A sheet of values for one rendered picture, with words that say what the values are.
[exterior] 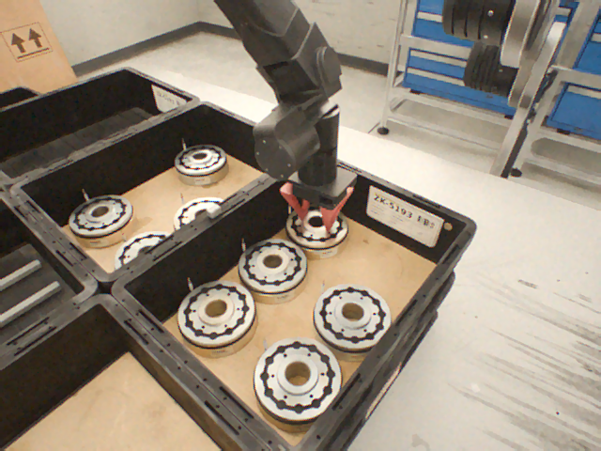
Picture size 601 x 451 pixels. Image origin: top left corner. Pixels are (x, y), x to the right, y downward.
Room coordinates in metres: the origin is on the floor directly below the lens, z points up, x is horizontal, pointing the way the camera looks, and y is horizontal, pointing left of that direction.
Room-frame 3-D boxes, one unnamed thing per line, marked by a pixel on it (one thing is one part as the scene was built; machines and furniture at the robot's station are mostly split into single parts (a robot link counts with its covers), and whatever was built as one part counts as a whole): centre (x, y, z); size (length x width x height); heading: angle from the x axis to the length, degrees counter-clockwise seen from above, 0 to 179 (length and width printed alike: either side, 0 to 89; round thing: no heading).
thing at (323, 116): (0.46, -0.02, 1.04); 0.07 x 0.06 x 0.07; 146
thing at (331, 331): (0.29, -0.07, 0.86); 0.10 x 0.10 x 0.01
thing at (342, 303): (0.29, -0.07, 0.86); 0.05 x 0.05 x 0.01
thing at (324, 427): (0.34, -0.01, 0.92); 0.40 x 0.30 x 0.02; 140
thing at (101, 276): (0.53, 0.22, 0.92); 0.40 x 0.30 x 0.02; 140
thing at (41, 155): (0.72, 0.45, 0.87); 0.40 x 0.30 x 0.11; 140
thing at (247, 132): (0.53, 0.22, 0.87); 0.40 x 0.30 x 0.11; 140
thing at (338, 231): (0.47, -0.03, 0.86); 0.10 x 0.10 x 0.01
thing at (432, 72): (2.04, -0.90, 0.60); 0.72 x 0.03 x 0.56; 56
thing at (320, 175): (0.46, -0.02, 0.98); 0.10 x 0.07 x 0.07; 56
